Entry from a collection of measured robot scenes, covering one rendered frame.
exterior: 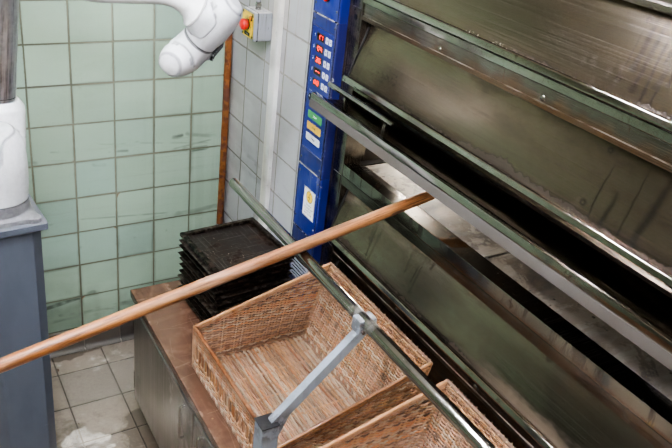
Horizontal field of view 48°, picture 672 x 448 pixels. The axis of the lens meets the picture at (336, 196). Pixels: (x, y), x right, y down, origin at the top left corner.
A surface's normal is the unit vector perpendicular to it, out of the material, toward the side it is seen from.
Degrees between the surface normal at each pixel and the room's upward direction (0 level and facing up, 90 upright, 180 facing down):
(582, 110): 90
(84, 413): 0
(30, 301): 90
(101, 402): 0
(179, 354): 0
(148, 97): 90
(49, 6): 90
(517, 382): 70
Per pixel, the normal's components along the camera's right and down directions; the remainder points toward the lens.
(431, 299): -0.77, -0.17
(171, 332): 0.11, -0.89
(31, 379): 0.57, 0.42
